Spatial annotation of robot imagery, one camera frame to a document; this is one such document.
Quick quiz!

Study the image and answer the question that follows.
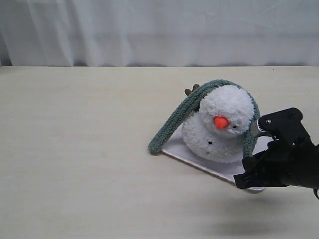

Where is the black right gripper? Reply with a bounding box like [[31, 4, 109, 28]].
[[233, 108, 319, 189]]

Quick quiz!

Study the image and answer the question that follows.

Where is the white plush snowman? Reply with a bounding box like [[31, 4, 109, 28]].
[[181, 85, 255, 163]]

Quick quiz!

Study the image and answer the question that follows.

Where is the green knitted scarf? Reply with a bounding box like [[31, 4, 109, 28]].
[[148, 79, 260, 158]]

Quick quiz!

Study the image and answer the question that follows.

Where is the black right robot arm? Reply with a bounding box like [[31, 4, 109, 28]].
[[234, 108, 319, 197]]

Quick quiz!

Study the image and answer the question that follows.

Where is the white plastic tray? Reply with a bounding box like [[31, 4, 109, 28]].
[[162, 133, 272, 194]]

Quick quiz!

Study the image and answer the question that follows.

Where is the white curtain backdrop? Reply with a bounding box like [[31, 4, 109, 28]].
[[0, 0, 319, 67]]

